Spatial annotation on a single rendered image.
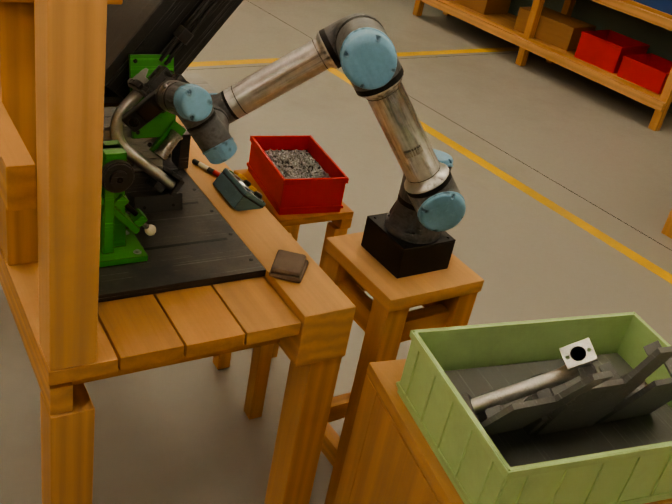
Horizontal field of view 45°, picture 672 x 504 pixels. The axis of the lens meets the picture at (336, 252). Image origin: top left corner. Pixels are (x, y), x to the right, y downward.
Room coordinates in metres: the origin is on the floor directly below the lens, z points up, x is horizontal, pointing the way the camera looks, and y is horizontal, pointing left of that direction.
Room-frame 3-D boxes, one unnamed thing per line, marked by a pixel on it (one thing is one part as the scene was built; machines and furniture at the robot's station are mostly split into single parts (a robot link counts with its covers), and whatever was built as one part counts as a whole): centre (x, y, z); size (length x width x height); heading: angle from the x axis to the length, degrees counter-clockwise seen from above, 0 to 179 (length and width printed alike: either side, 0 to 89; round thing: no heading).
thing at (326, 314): (2.14, 0.42, 0.82); 1.50 x 0.14 x 0.15; 36
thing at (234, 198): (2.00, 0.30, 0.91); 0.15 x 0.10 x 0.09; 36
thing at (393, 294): (1.93, -0.19, 0.83); 0.32 x 0.32 x 0.04; 38
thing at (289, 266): (1.67, 0.10, 0.91); 0.10 x 0.08 x 0.03; 176
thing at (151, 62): (1.95, 0.56, 1.17); 0.13 x 0.12 x 0.20; 36
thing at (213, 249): (1.98, 0.65, 0.89); 1.10 x 0.42 x 0.02; 36
